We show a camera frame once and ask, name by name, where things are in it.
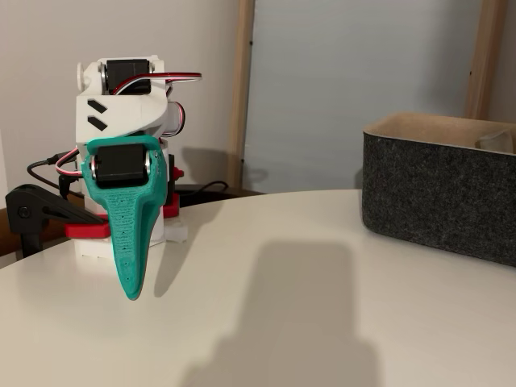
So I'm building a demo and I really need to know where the pale beige block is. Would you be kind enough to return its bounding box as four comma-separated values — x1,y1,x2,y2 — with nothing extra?
475,129,514,153

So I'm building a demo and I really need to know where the light wooden post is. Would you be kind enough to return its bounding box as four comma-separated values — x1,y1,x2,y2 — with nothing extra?
461,0,509,120
227,0,256,190

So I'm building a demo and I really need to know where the grey braided USB cable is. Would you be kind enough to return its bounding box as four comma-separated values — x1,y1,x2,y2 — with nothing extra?
27,155,61,194

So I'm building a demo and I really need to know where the red white black servo cable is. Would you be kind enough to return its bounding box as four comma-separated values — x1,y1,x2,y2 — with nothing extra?
55,148,88,177
165,100,188,138
107,71,202,97

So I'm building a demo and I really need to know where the thin black cable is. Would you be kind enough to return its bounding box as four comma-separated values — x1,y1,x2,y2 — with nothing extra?
177,180,231,195

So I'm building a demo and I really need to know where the dark grey felt basket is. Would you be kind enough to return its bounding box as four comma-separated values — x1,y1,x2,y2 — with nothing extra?
361,111,516,267

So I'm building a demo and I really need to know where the black clamp with red pad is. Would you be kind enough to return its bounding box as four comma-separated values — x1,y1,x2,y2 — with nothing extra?
163,155,185,218
4,184,110,260

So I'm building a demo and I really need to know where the pale grey panel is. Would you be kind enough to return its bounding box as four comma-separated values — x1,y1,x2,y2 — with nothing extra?
243,0,481,194

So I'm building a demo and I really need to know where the black power plug cable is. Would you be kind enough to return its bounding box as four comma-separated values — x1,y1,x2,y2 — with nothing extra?
59,173,84,201

